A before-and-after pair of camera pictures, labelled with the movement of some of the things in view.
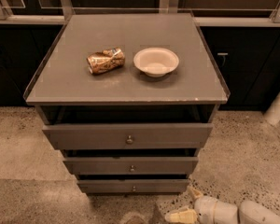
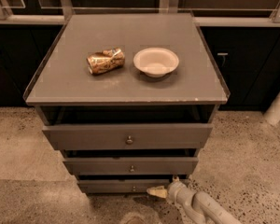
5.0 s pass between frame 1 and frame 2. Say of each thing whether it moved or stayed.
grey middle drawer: stayed
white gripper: moved
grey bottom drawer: stayed
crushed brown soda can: stayed
